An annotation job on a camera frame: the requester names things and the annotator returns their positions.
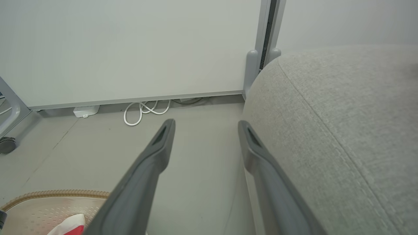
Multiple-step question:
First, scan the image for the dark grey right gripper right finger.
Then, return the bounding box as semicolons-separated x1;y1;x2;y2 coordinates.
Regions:
238;120;327;235

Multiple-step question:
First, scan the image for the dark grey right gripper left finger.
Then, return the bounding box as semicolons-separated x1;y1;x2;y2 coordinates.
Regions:
83;119;176;235

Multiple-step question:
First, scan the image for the red and white cloth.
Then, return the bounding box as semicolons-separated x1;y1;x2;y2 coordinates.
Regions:
47;214;86;235

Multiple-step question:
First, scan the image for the light grey fabric sofa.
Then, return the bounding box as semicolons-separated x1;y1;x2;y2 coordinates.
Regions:
242;44;418;235

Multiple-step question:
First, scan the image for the small white plastic box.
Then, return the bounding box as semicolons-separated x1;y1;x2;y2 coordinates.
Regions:
73;105;100;118

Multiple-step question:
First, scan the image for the beige woven laundry basket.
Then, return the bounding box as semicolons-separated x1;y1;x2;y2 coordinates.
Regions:
0;189;111;235

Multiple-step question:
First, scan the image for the dark caster wheel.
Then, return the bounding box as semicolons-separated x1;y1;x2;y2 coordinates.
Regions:
0;137;17;154

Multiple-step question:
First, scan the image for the grey table leg with caster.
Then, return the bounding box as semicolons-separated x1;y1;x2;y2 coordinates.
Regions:
0;77;32;137

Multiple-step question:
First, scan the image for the looped white cable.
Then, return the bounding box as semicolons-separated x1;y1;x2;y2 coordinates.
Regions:
123;100;171;127

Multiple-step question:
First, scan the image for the grey cable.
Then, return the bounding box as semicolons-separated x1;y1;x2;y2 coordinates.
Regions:
171;97;203;105

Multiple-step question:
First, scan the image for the white partition panel with cable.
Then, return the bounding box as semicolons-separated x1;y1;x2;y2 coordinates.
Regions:
0;0;271;110

